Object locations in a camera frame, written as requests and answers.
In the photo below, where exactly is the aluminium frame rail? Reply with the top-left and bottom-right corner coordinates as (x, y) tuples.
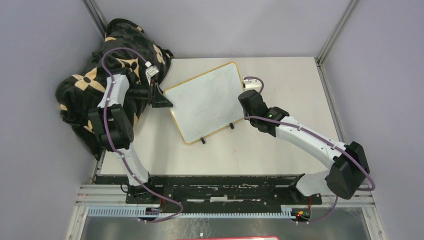
(65, 177), (387, 240)

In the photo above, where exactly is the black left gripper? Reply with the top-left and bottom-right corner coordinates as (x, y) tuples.
(124, 78), (174, 109)

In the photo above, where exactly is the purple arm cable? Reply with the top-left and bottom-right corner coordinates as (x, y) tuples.
(243, 76), (377, 225)
(101, 47), (184, 224)

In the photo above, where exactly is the yellow framed whiteboard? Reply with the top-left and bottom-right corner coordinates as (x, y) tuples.
(163, 61), (244, 145)

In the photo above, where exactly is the wire whiteboard stand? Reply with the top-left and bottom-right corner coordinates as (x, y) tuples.
(199, 122), (235, 144)

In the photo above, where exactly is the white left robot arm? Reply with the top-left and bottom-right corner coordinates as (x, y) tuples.
(88, 70), (174, 204)

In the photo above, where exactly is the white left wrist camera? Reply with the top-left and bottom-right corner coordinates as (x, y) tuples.
(144, 61), (159, 83)

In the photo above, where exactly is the black floral patterned blanket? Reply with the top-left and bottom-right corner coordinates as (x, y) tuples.
(54, 18), (174, 157)

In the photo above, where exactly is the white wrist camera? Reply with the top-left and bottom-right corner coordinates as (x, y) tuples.
(242, 78), (263, 92)
(144, 61), (159, 83)

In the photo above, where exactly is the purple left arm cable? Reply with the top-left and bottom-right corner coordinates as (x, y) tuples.
(101, 47), (184, 224)

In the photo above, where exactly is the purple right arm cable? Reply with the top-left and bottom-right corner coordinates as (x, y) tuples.
(243, 76), (377, 225)

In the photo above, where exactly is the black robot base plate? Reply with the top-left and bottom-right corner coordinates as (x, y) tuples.
(94, 174), (323, 213)

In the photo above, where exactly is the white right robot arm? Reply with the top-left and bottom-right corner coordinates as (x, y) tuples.
(238, 89), (370, 204)

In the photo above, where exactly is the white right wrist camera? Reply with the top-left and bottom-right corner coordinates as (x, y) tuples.
(242, 78), (263, 92)

